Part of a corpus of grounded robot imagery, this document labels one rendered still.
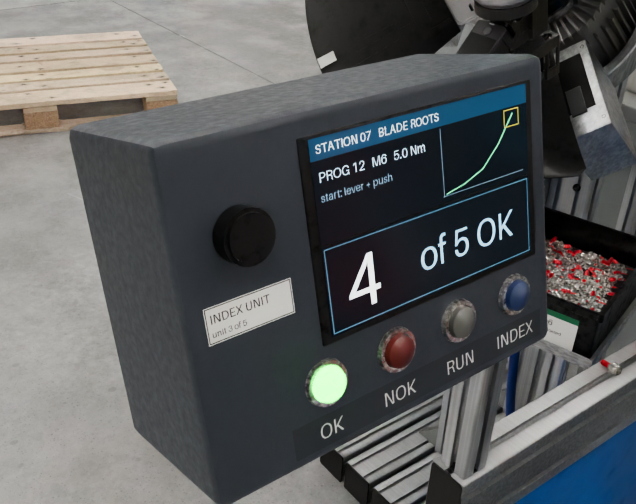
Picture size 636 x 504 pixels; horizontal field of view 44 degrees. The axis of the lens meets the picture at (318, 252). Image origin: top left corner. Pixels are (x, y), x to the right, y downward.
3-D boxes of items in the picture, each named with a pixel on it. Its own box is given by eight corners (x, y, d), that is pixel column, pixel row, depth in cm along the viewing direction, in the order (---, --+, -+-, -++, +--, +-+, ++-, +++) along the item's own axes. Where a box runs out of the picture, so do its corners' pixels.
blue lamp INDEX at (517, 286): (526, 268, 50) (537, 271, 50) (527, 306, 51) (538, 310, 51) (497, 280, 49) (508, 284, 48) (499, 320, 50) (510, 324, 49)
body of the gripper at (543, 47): (561, 78, 97) (562, -16, 89) (513, 110, 94) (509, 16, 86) (513, 61, 102) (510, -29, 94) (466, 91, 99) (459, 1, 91)
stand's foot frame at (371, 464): (496, 367, 220) (501, 344, 216) (636, 466, 190) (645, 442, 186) (319, 462, 187) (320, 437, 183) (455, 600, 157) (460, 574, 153)
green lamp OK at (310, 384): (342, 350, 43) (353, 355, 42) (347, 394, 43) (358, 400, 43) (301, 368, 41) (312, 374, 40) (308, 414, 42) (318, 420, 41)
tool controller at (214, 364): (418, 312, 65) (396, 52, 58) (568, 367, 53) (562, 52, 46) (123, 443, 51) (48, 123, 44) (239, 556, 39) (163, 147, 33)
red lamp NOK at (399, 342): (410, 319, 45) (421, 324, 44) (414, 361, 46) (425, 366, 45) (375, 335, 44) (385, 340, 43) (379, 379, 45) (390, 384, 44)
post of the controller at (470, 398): (462, 447, 74) (494, 270, 64) (486, 467, 72) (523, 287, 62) (439, 460, 73) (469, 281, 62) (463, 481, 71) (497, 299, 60)
